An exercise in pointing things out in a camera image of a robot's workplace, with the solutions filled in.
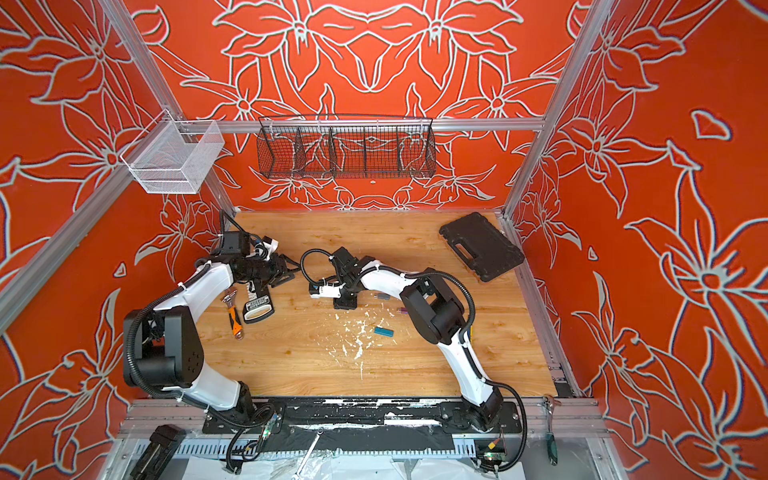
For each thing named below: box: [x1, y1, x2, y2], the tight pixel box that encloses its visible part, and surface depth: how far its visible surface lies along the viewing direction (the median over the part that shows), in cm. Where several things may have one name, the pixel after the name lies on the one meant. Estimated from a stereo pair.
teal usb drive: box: [374, 326, 395, 337], surface depth 90 cm
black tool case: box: [439, 212, 525, 282], surface depth 105 cm
